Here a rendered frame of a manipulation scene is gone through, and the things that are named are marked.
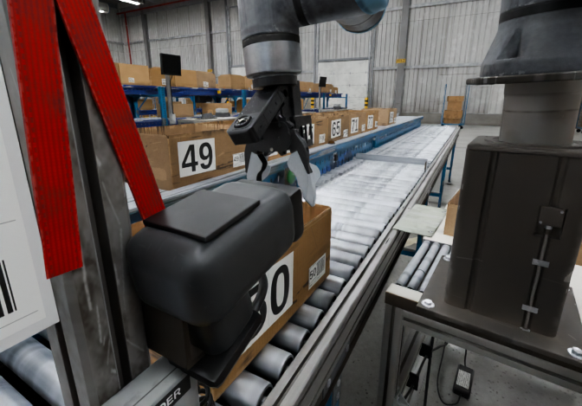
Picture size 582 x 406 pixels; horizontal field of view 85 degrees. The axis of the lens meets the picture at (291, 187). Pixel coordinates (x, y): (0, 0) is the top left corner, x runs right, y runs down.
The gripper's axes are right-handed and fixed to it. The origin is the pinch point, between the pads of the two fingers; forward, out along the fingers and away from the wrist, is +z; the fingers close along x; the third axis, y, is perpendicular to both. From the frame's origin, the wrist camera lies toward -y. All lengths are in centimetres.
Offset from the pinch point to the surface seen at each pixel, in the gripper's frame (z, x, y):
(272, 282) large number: 12.4, 0.1, -4.6
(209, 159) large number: -2, 50, 36
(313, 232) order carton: 9.3, -0.4, 10.7
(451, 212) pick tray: 18, -22, 58
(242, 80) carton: -117, 494, 641
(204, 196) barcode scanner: -9.2, -12.8, -28.6
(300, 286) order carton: 18.9, 0.8, 5.5
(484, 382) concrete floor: 103, -34, 90
